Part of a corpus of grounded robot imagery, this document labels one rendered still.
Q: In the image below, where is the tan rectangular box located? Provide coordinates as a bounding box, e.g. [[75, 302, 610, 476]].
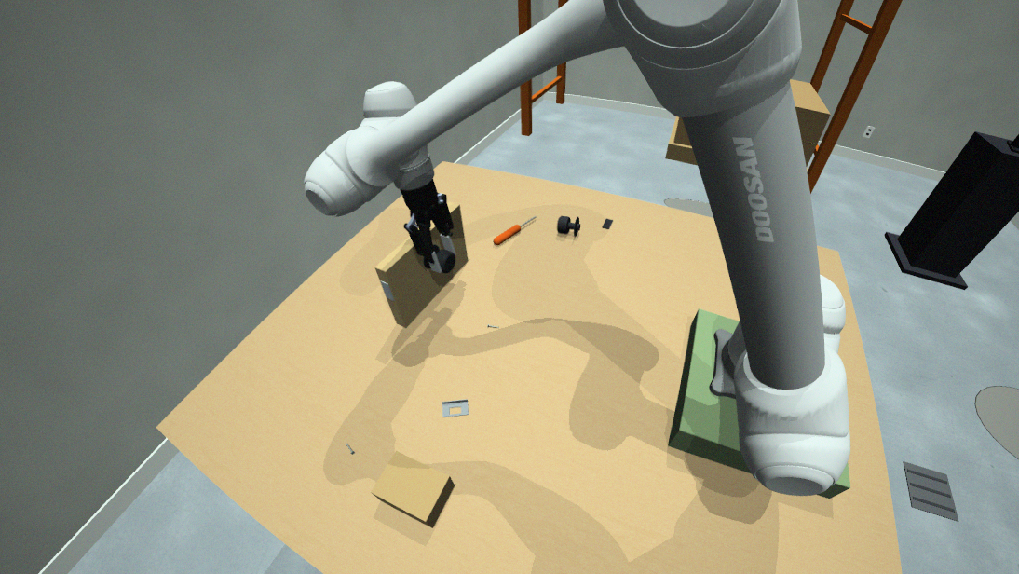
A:
[[371, 451, 455, 528]]

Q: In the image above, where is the orange-handled screwdriver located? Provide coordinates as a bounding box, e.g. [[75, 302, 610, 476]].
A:
[[494, 216, 536, 245]]

